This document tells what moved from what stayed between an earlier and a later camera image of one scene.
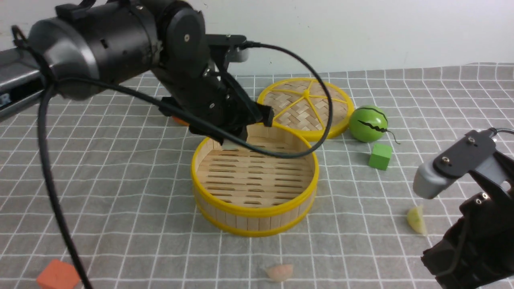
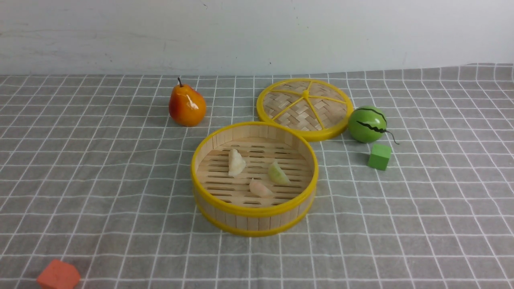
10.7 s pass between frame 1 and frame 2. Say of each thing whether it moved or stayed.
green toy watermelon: stayed
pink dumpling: moved
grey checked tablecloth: stayed
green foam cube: stayed
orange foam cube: stayed
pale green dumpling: moved
